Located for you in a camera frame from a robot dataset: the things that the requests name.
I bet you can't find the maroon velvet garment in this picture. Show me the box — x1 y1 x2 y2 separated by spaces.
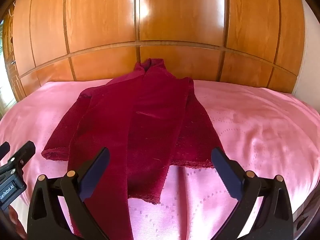
41 58 227 240

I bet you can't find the pink bed cover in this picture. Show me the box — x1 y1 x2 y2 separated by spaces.
0 79 320 240

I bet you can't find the white cord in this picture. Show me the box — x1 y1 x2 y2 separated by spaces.
7 1 17 18

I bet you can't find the wooden wardrobe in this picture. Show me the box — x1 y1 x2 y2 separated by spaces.
5 0 307 103

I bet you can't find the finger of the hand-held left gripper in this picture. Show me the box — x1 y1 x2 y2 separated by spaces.
0 141 36 178
0 142 10 161

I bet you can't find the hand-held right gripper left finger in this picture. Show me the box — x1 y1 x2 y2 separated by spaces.
27 147 111 240

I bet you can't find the person's left hand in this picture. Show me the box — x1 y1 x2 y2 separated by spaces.
0 205 27 238

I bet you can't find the wooden lattice door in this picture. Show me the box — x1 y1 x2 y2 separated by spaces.
4 2 27 103

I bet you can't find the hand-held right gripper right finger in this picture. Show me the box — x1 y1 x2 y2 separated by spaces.
211 147 294 240

